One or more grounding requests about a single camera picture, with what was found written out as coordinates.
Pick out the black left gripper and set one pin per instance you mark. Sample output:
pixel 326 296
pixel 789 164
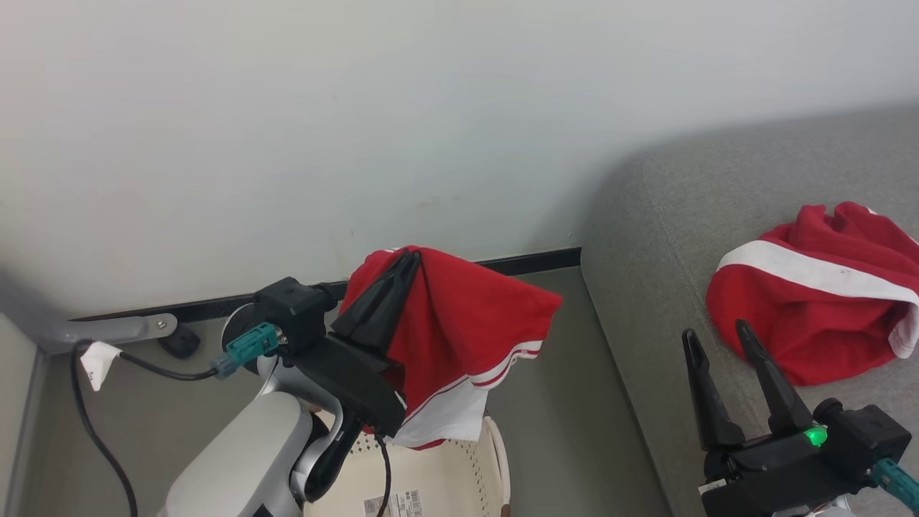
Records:
pixel 352 380

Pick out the teal right camera connector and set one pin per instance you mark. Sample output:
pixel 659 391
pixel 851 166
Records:
pixel 901 482

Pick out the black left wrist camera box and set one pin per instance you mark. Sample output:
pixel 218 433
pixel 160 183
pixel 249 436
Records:
pixel 294 309

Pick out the black wall baseboard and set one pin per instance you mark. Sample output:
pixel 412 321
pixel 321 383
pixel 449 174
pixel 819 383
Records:
pixel 531 260

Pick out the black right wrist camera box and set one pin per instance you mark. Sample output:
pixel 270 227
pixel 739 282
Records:
pixel 865 438

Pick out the grey metal bar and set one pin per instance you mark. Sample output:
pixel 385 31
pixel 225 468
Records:
pixel 79 329

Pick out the grey fabric sofa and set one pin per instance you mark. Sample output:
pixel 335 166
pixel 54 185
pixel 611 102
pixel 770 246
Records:
pixel 646 301

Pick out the teal camera connector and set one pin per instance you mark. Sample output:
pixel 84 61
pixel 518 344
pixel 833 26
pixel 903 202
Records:
pixel 251 345
pixel 901 482

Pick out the red garment thin striped hem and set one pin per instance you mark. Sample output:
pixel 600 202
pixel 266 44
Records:
pixel 459 323

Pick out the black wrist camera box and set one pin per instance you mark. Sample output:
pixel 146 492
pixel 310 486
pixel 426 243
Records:
pixel 294 309
pixel 865 438

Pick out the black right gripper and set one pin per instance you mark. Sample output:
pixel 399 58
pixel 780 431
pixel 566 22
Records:
pixel 775 477

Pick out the white perforated basket brown rim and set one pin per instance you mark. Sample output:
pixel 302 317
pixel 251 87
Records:
pixel 438 467

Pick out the white barcode sticker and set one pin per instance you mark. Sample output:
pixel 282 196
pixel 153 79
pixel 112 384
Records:
pixel 395 504

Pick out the red garment wide white band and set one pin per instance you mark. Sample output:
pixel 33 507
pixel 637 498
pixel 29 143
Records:
pixel 811 316

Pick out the black round foot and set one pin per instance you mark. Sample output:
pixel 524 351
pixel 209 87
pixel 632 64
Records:
pixel 181 342

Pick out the teal left camera connector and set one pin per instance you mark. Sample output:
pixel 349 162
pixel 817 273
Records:
pixel 251 345

